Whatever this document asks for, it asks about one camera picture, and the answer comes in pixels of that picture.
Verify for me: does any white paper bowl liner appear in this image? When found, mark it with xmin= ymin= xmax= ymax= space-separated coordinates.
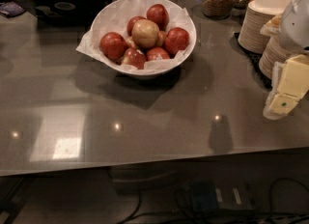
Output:
xmin=75 ymin=0 xmax=197 ymax=75

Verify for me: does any small yellow-red apple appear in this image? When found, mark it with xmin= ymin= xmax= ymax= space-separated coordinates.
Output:
xmin=155 ymin=31 xmax=166 ymax=47

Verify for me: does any dark blue pouch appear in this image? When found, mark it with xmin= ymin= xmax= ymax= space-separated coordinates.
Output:
xmin=0 ymin=2 xmax=25 ymax=17

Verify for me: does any red apple far right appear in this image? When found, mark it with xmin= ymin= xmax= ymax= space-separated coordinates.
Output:
xmin=164 ymin=27 xmax=189 ymax=55

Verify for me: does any red apple far left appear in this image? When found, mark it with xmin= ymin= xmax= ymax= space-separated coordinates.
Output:
xmin=100 ymin=32 xmax=127 ymax=61

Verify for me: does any black mat under plates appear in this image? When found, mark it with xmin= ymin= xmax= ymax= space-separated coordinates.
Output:
xmin=238 ymin=43 xmax=272 ymax=91

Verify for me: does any left stack of paper plates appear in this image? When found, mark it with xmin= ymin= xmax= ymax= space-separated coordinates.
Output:
xmin=238 ymin=0 xmax=292 ymax=54

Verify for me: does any right stack of paper plates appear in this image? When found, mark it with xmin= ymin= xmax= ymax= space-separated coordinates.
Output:
xmin=259 ymin=36 xmax=292 ymax=79

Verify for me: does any red apple front right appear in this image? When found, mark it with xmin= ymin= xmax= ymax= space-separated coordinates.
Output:
xmin=146 ymin=47 xmax=170 ymax=61

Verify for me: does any white bowl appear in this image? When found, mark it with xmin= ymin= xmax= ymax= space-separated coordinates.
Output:
xmin=89 ymin=0 xmax=198 ymax=80

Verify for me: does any red apple front left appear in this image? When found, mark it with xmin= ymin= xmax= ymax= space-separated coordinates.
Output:
xmin=122 ymin=48 xmax=147 ymax=70

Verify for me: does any black cable under table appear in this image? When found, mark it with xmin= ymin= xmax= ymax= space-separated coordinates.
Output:
xmin=115 ymin=178 xmax=309 ymax=224

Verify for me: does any black laptop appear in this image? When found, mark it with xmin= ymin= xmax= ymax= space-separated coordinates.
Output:
xmin=7 ymin=0 xmax=108 ymax=25

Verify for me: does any small pale red apple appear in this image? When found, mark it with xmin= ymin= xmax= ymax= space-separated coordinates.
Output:
xmin=126 ymin=37 xmax=138 ymax=49

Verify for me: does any black box under table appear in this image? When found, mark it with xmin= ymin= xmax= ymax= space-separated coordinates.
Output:
xmin=189 ymin=181 xmax=255 ymax=211

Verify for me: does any red apple back left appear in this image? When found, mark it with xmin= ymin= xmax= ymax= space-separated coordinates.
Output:
xmin=126 ymin=15 xmax=146 ymax=36

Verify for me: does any yellow-green apple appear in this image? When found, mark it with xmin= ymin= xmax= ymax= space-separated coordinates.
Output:
xmin=131 ymin=19 xmax=159 ymax=49

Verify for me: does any red apple back top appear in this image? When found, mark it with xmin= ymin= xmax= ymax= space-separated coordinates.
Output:
xmin=147 ymin=4 xmax=169 ymax=30

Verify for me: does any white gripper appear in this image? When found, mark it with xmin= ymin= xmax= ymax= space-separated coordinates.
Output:
xmin=260 ymin=0 xmax=309 ymax=120

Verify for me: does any stack of paper plates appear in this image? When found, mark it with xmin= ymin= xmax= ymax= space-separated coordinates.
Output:
xmin=238 ymin=0 xmax=292 ymax=54
xmin=259 ymin=36 xmax=292 ymax=79

